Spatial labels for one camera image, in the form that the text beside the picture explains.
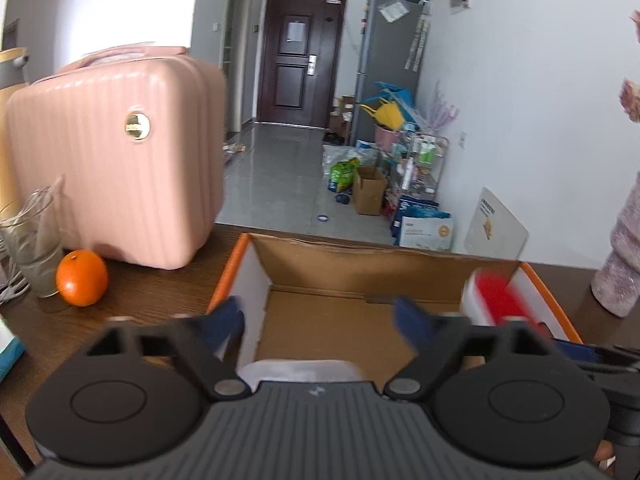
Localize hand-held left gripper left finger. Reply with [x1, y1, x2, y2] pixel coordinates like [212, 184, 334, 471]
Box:
[82, 296, 252, 403]

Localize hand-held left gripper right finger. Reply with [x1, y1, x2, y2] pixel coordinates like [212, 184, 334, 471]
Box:
[382, 296, 556, 403]

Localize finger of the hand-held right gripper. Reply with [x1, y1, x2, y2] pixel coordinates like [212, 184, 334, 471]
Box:
[550, 337, 640, 377]

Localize white brush with red bristles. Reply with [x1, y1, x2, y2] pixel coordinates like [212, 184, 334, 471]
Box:
[460, 267, 551, 336]

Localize red orange cardboard box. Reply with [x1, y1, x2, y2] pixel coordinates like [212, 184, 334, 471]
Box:
[205, 232, 583, 386]

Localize white plastic case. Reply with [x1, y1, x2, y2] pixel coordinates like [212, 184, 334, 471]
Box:
[237, 358, 368, 386]

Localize white carton with orange print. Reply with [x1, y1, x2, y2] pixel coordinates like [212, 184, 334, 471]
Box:
[398, 215, 455, 252]

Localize pink glitter vase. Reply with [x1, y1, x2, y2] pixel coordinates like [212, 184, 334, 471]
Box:
[590, 172, 640, 318]

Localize blue white carton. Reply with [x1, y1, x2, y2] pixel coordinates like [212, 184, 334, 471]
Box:
[390, 197, 441, 233]

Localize white board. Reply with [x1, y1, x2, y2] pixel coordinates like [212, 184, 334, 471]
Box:
[462, 187, 530, 261]

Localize open brown cardboard box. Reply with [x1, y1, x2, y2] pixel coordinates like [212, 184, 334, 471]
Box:
[352, 166, 388, 216]

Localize orange fruit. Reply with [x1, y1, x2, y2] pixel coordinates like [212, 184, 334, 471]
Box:
[55, 249, 110, 307]

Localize green printed bag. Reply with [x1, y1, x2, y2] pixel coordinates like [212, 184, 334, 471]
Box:
[327, 157, 361, 193]

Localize clear plastic bag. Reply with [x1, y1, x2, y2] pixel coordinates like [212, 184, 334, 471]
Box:
[322, 144, 378, 171]

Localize pink bucket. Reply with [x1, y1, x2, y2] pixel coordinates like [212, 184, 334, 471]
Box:
[374, 124, 401, 153]

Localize pink ribbed suitcase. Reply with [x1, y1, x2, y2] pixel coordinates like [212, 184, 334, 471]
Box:
[6, 45, 228, 271]

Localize clear glass cup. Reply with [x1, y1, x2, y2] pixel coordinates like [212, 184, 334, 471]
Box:
[0, 175, 66, 298]

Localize yellow plastic dustpan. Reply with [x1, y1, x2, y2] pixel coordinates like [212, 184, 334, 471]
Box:
[360, 100, 403, 131]

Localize purple decorative branches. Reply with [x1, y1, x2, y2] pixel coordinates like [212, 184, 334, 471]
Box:
[420, 80, 458, 136]

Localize cardboard boxes by door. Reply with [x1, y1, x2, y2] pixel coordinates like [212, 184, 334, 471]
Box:
[327, 95, 356, 146]

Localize blue tissue box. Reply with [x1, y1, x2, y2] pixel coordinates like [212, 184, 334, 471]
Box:
[0, 315, 26, 383]

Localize dark brown entrance door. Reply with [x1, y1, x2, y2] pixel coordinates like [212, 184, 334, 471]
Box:
[257, 0, 347, 128]

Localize yellow thermos jug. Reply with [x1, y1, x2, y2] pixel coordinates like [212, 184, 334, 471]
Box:
[0, 47, 31, 216]

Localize grey refrigerator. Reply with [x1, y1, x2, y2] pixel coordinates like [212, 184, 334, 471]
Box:
[350, 0, 426, 148]

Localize clear folded umbrella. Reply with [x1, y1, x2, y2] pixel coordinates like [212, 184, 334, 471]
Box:
[406, 15, 432, 72]

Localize paper sheet on refrigerator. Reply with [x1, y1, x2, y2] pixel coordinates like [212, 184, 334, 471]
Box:
[377, 0, 411, 23]

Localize metal wire storage cart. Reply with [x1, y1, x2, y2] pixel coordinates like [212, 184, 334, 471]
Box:
[390, 132, 451, 206]

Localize white cable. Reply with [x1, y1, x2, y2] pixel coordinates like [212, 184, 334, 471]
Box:
[0, 250, 31, 306]

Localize blue plastic frame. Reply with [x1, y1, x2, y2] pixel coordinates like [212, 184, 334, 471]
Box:
[375, 81, 416, 111]

